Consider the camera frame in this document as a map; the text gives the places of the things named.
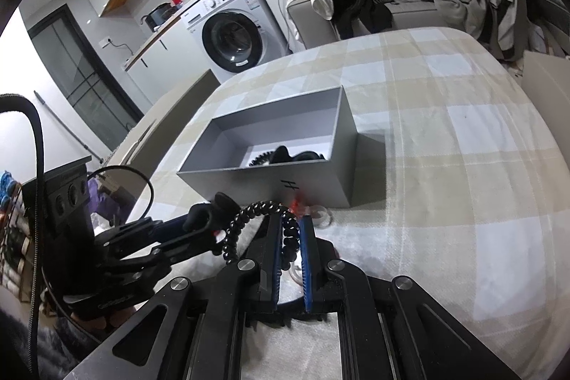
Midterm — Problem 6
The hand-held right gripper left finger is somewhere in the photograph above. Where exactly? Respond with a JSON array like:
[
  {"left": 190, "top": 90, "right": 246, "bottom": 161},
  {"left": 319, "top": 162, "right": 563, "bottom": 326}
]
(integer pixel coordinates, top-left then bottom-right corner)
[{"left": 67, "top": 213, "right": 286, "bottom": 380}]

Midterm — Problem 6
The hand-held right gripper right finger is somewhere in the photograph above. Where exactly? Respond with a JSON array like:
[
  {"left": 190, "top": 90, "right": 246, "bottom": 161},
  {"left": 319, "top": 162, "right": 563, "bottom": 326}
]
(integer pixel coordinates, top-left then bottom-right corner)
[{"left": 299, "top": 214, "right": 522, "bottom": 380}]

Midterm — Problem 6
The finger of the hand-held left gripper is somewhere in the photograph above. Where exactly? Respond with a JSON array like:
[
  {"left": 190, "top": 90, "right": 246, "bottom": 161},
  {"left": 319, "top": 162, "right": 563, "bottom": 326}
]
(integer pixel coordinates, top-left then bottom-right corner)
[
  {"left": 113, "top": 230, "right": 224, "bottom": 275},
  {"left": 104, "top": 213, "right": 197, "bottom": 250}
]

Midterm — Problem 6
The clear plastic hair ring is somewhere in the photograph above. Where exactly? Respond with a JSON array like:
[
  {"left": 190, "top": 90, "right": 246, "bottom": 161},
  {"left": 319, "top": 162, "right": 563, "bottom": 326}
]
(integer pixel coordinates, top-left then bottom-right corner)
[{"left": 307, "top": 206, "right": 335, "bottom": 230}]

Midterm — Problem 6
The black spiral hair tie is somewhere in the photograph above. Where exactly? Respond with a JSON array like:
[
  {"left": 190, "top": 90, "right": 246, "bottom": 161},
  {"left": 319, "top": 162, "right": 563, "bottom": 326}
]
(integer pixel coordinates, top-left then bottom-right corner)
[{"left": 221, "top": 202, "right": 300, "bottom": 266}]

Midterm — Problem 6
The black alligator hair clip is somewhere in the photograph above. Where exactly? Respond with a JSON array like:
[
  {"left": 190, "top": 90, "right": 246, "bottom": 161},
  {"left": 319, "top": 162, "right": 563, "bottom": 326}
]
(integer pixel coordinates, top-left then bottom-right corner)
[{"left": 186, "top": 192, "right": 239, "bottom": 235}]

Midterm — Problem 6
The grey cardboard box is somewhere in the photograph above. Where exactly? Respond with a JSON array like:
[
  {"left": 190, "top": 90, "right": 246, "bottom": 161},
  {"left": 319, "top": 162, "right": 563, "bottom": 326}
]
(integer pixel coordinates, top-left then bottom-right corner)
[{"left": 177, "top": 85, "right": 359, "bottom": 209}]

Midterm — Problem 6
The black claw hair clip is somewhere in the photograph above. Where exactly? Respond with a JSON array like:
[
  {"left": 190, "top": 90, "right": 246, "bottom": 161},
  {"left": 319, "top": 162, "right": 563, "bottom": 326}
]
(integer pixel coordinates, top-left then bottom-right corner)
[{"left": 248, "top": 145, "right": 290, "bottom": 167}]

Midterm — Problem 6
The black hair band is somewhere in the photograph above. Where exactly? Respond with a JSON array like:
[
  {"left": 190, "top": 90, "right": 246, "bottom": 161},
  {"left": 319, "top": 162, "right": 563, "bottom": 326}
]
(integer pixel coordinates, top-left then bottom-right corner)
[{"left": 287, "top": 149, "right": 327, "bottom": 163}]

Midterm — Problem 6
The person's left forearm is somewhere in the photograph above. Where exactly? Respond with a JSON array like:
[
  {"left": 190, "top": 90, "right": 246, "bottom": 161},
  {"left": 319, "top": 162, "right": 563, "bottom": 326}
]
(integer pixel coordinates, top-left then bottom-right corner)
[{"left": 33, "top": 313, "right": 105, "bottom": 380}]

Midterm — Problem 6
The person's left hand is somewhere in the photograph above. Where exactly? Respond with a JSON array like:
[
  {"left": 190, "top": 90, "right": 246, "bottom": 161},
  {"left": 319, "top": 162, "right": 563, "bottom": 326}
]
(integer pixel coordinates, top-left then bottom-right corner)
[{"left": 75, "top": 306, "right": 135, "bottom": 333}]

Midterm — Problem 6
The purple plastic bag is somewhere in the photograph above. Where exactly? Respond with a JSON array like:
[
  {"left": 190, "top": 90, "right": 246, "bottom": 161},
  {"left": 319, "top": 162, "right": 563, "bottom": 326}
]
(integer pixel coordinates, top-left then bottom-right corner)
[{"left": 87, "top": 179, "right": 140, "bottom": 226}]

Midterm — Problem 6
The cluttered storage shelf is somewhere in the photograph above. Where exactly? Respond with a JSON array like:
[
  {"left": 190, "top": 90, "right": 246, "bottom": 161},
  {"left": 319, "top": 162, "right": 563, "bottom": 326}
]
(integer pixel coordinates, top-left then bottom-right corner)
[{"left": 0, "top": 170, "right": 34, "bottom": 298}]

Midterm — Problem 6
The brown cardboard box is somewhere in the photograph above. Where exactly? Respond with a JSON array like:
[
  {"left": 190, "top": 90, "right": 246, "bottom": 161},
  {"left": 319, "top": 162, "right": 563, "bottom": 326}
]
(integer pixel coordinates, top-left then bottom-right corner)
[{"left": 110, "top": 69, "right": 222, "bottom": 177}]

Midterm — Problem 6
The white kitchen counter cabinet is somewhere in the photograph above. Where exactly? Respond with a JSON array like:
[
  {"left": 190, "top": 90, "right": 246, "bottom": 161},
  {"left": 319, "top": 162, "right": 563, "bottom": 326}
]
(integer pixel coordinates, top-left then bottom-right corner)
[{"left": 124, "top": 21, "right": 212, "bottom": 73}]

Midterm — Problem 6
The dark glass door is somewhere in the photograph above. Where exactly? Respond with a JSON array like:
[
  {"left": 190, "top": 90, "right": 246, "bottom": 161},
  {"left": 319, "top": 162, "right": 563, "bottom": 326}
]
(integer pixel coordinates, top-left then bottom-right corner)
[{"left": 27, "top": 4, "right": 145, "bottom": 149}]

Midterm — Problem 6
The black rice cooker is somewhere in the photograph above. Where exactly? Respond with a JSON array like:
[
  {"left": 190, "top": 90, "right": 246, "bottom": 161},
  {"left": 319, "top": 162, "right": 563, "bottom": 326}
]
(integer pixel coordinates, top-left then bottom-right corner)
[{"left": 141, "top": 4, "right": 173, "bottom": 30}]

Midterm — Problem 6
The white washing machine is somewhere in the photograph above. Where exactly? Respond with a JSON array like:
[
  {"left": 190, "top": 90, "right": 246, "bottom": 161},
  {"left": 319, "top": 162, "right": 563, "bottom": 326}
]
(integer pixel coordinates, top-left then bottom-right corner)
[{"left": 179, "top": 0, "right": 290, "bottom": 84}]

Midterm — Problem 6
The black garment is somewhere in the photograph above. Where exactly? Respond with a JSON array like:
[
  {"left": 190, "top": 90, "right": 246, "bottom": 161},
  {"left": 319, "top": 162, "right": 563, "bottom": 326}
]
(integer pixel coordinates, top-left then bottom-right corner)
[{"left": 327, "top": 0, "right": 395, "bottom": 40}]

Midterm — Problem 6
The beige sofa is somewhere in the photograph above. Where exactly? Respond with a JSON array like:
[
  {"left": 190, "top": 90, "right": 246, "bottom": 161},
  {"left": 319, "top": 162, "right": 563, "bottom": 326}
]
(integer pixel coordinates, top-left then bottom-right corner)
[{"left": 285, "top": 0, "right": 570, "bottom": 62}]

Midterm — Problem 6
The pale cardboard box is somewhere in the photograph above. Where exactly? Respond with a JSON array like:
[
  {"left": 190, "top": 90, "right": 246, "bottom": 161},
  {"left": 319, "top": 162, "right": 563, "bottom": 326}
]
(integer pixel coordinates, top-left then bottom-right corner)
[{"left": 520, "top": 51, "right": 570, "bottom": 116}]

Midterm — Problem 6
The thin black cable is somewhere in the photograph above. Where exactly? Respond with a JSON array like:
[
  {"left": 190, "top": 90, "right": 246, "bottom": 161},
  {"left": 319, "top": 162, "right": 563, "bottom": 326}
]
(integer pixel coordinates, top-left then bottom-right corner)
[{"left": 87, "top": 165, "right": 155, "bottom": 226}]

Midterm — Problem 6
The black braided cable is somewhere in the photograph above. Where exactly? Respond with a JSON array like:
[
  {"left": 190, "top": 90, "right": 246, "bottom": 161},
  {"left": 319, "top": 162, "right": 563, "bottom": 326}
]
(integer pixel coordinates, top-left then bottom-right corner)
[{"left": 0, "top": 94, "right": 46, "bottom": 380}]

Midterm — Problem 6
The broom handle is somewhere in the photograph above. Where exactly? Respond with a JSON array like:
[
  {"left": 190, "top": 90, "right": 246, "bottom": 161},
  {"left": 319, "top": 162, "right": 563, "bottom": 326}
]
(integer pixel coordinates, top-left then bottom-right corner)
[{"left": 35, "top": 92, "right": 104, "bottom": 163}]

